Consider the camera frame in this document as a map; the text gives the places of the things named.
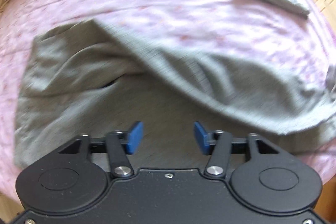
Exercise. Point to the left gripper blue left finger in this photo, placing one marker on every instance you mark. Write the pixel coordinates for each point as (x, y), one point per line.
(120, 144)

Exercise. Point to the speckled grey pants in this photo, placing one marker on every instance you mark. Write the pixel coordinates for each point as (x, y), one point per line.
(91, 78)

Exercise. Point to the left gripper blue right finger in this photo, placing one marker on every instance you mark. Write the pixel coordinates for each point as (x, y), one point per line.
(218, 146)

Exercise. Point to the pink patterned bed sheet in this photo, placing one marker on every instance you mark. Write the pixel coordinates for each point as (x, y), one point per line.
(246, 28)

